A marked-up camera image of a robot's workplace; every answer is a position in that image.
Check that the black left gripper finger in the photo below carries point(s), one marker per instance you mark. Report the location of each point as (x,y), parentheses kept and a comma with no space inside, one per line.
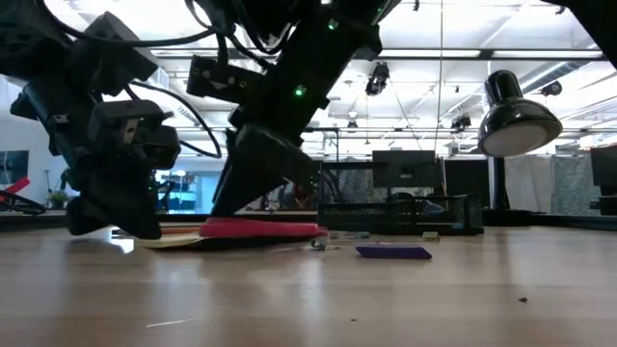
(84,219)
(125,202)

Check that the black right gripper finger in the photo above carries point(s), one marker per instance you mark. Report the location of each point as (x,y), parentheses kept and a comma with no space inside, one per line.
(260,168)

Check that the yellow sticky note pad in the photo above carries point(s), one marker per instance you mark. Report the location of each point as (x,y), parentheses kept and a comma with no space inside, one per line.
(169,241)

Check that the small metal clip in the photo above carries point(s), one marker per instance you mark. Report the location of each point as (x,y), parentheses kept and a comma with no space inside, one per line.
(319,246)

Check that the black mesh desk organizer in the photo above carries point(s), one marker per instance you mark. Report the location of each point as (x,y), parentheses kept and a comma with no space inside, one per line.
(366,217)

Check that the teal binder clip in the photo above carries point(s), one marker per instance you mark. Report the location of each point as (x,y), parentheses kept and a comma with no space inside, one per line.
(360,235)

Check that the purple eraser block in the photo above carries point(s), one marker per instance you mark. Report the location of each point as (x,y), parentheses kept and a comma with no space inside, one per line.
(393,252)

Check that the small white eraser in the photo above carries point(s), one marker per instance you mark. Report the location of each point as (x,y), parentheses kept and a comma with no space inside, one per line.
(431,236)

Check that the small background potted plant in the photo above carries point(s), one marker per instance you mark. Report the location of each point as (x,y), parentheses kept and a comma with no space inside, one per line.
(58,198)

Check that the red and black device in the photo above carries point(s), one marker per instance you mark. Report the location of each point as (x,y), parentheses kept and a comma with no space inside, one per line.
(14,188)

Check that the black ceiling spotlight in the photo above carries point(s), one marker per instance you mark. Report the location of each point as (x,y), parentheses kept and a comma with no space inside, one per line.
(461,123)
(552,88)
(377,79)

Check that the dark computer monitor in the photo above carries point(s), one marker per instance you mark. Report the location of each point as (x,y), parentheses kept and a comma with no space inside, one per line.
(605,168)
(405,166)

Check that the black desk lamp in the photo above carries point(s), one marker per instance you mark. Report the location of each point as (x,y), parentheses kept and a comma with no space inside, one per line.
(516,115)

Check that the pale fabric partition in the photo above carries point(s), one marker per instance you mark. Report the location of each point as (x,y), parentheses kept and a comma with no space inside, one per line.
(549,183)

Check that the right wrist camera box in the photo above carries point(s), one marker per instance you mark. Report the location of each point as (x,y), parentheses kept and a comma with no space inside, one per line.
(222,79)

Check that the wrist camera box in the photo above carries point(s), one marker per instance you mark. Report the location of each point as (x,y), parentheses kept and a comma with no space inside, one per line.
(111,53)
(222,79)

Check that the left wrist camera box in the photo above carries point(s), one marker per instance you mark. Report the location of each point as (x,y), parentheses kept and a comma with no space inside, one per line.
(111,53)

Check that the dark wall screen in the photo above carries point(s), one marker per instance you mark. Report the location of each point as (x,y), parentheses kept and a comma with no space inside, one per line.
(13,166)

